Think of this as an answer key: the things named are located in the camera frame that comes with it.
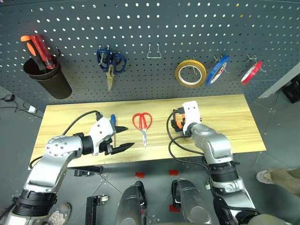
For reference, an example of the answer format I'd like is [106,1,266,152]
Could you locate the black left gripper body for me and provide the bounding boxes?
[98,126,118,156]

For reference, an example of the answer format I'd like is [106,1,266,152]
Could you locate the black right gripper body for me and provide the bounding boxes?
[171,118,186,136]

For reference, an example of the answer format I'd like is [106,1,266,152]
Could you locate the yellow tape roll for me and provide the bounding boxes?
[174,59,208,88]

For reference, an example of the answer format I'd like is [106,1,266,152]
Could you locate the blue tape roll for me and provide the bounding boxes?
[205,55,231,88]

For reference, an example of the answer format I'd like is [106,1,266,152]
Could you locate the red tape roll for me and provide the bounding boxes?
[240,60,263,86]

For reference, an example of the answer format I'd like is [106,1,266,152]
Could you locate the grey perforated pegboard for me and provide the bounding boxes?
[0,0,300,113]

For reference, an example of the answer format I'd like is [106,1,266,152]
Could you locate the orange and black tool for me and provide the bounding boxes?
[175,107,187,129]

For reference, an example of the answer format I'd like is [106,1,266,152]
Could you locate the black table clamp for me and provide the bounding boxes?
[74,165,104,177]

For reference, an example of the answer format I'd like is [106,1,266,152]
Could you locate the double metal peg hook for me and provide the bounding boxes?
[213,54,230,74]
[97,44,111,67]
[247,53,267,72]
[184,55,198,76]

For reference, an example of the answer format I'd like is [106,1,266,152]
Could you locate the silver rounded leg shell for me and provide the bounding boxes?
[114,180,148,225]
[171,179,213,225]

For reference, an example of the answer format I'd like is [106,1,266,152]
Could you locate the black cup holder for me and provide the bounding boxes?
[22,57,73,100]

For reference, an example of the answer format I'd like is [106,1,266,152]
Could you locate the patterned grey sneaker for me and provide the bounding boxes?
[47,202,72,225]

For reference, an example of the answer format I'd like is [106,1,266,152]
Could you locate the white pink shoe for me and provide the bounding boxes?
[255,170,274,185]

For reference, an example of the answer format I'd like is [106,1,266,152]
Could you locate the black box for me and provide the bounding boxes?
[282,79,300,104]

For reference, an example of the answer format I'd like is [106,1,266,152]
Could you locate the khaki trouser leg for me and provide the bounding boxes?
[268,167,300,195]

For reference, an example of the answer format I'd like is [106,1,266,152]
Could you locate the blue handled screwdriver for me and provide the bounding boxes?
[110,113,118,147]

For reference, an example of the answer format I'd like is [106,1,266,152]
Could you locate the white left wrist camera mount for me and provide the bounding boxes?
[88,117,117,157]

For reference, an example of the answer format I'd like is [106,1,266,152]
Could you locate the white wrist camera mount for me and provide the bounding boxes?
[182,101,203,136]
[88,117,117,157]

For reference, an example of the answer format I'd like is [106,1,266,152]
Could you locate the red handled scissors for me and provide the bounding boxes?
[131,112,153,149]

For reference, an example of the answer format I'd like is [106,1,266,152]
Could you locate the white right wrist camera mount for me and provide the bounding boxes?
[182,101,203,136]

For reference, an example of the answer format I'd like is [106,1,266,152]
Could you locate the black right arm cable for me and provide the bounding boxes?
[166,108,236,213]

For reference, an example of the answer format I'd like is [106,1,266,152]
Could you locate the blue handled shears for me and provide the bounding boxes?
[96,48,128,92]

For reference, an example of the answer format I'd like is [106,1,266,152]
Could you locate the black metal frame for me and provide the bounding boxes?
[85,195,110,225]

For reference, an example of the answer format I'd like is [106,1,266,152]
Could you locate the metal wire loop hook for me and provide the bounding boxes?
[146,42,163,60]

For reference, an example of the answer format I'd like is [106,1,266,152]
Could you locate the black floor cable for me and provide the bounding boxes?
[0,100,29,113]

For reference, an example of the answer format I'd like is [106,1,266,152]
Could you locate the red handled screwdriver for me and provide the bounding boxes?
[30,34,57,70]

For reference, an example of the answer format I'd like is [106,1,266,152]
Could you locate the orange black handled screwdriver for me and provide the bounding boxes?
[20,35,48,71]

